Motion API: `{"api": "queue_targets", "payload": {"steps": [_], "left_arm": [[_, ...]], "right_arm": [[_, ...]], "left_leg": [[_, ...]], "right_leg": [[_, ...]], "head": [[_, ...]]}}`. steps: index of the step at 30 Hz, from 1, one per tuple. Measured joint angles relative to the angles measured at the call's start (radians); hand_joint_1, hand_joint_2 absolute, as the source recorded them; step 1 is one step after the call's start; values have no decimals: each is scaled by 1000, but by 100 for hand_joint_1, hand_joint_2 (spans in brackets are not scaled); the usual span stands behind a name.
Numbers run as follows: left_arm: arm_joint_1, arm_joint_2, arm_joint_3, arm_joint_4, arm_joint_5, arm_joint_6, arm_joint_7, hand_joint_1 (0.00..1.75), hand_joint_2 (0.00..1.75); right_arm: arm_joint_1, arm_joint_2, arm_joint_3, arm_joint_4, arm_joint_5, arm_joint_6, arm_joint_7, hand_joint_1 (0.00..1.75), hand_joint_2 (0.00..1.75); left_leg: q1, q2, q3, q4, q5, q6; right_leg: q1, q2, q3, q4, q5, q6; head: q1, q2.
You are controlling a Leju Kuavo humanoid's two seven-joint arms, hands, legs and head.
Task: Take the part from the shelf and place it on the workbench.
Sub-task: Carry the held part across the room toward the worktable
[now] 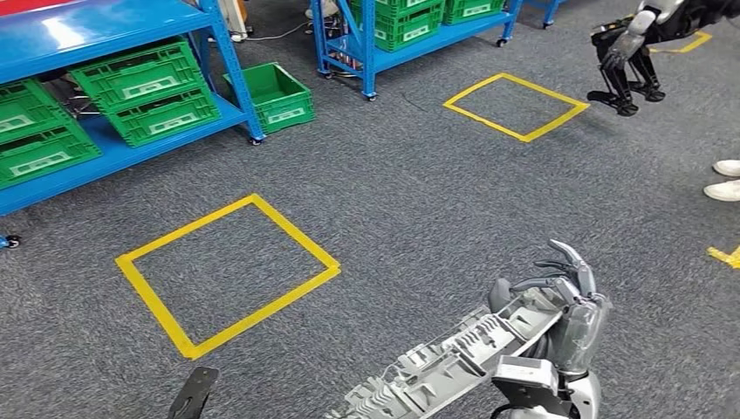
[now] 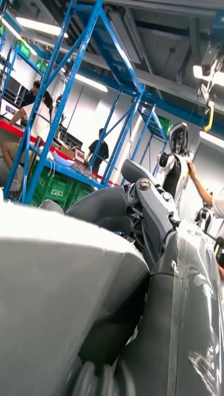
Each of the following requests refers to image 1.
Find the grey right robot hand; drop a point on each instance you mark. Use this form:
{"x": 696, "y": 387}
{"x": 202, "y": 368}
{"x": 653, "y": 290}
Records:
{"x": 584, "y": 329}

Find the grey plastic hubcap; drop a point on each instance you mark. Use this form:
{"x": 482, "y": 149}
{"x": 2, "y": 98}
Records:
{"x": 451, "y": 358}

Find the blue steel shelf rack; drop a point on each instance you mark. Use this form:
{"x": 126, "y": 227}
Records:
{"x": 404, "y": 61}
{"x": 115, "y": 23}

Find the person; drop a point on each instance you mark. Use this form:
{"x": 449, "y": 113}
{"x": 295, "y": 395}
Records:
{"x": 725, "y": 191}

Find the silver and black humanoid robot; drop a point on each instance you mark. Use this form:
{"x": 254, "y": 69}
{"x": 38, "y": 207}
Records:
{"x": 630, "y": 40}

